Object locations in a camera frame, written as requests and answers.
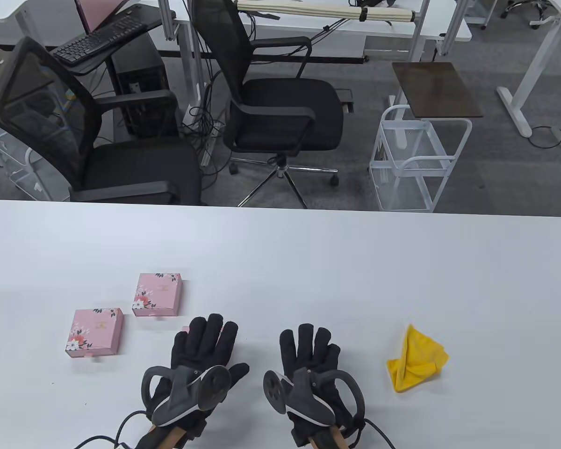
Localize person's left hand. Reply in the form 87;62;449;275
143;314;251;438

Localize person's right hand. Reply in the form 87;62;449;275
279;324;367;447

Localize grey handheld controller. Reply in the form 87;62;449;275
263;367;366;427
141;365;232;427

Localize yellow cloth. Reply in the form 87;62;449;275
386;324;450;392

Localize person's right forearm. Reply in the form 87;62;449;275
309;428;349;449

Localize person's left forearm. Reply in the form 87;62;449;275
133;421;190;449

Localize pink floral jewelry box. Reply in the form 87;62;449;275
65;308;124;358
132;273;183;317

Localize black mesh office chair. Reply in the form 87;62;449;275
0;36;209;206

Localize black office chair chrome base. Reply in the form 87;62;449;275
190;0;354;209

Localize black computer tower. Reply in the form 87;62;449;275
111;35;179;138

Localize dark wooden board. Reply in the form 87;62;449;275
392;62;484;118

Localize black keyboard tray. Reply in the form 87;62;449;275
51;9;176;75

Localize black keyboard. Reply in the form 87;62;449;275
51;16;149;65

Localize white desk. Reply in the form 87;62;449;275
497;0;561;171
0;0;164;47
159;0;473;101

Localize distant chair base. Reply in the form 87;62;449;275
501;0;559;28

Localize black glove cable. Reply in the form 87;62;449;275
355;418;396;449
73;411;148;449

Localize tangle of black cables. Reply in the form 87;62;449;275
180;80;227;178

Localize white wire cart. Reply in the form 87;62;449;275
368;105;473;213
0;111;71;202

